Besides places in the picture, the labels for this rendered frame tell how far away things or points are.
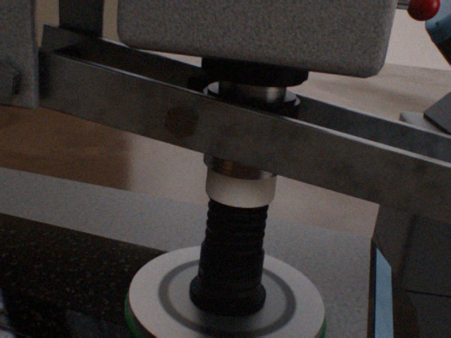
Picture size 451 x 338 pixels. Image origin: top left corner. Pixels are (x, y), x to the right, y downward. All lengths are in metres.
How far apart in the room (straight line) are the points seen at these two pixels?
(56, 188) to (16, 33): 0.47
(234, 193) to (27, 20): 0.23
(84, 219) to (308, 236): 0.33
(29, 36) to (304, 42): 0.22
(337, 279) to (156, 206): 0.31
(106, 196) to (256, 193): 0.42
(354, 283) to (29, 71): 0.47
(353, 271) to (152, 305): 0.30
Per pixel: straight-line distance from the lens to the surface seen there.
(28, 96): 0.48
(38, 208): 0.85
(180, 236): 0.77
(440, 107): 1.76
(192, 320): 0.56
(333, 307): 0.68
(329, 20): 0.39
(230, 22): 0.40
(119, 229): 0.79
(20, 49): 0.48
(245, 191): 0.51
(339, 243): 0.82
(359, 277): 0.75
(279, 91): 0.49
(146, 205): 0.86
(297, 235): 0.82
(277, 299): 0.61
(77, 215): 0.83
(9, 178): 0.96
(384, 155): 0.47
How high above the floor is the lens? 1.23
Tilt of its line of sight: 21 degrees down
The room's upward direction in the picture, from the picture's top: 6 degrees clockwise
